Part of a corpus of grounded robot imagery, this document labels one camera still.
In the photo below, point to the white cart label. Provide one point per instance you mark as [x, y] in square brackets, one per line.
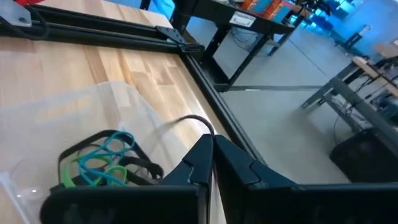
[242, 19]

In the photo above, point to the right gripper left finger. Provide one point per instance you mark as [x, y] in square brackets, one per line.
[196, 168]

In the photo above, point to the wide black rubber band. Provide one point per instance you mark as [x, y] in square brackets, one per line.
[152, 168]

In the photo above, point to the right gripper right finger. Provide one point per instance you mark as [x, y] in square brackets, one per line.
[239, 174]

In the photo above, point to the blue rubber band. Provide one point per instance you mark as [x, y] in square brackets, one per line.
[124, 137]

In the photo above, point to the grey metal base plate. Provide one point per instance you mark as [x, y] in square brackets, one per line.
[12, 12]

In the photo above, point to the black metal table frame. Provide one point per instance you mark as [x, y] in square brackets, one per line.
[217, 102]

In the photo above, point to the grey metal desk frame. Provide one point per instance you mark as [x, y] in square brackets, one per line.
[351, 93]

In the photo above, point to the orange cardboard box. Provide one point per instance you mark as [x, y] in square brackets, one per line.
[264, 7]

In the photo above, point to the clear plastic bin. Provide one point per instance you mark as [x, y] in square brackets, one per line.
[62, 105]

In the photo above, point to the black computer case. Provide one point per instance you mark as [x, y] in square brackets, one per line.
[367, 158]

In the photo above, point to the red object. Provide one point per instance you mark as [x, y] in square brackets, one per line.
[28, 2]

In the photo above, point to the green rubber band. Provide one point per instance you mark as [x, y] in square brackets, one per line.
[66, 177]

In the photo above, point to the black utility cart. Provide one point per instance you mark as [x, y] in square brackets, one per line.
[202, 12]

